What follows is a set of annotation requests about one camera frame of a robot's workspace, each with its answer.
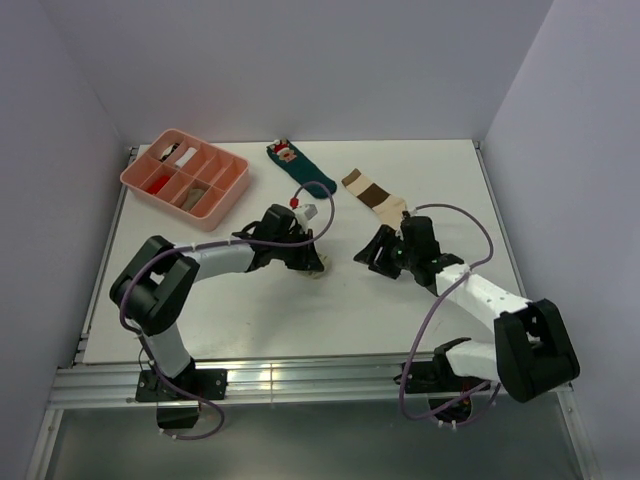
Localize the aluminium front rail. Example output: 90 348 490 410
47 349 574 410

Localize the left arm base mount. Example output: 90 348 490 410
135 360 227 432

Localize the striped beige brown sock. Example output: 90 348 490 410
341 169 408 230

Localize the white rolled item in tray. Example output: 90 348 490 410
174 147 198 169

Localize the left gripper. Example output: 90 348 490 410
272 229 323 272

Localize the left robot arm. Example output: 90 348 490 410
109 204 326 399

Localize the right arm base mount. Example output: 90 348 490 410
404 360 483 426

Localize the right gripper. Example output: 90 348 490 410
353 224 417 280

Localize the black item in tray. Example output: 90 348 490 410
160 143 180 162

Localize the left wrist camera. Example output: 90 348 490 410
289 197 318 224

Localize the pink divided organizer tray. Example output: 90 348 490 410
120 129 251 232

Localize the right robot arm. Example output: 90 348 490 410
354 215 580 403

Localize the red rolled item in tray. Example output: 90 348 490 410
146 175 170 195

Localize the dark green Christmas sock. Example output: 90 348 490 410
266 139 337 199

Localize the cream yellow sock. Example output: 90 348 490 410
301 254 332 280

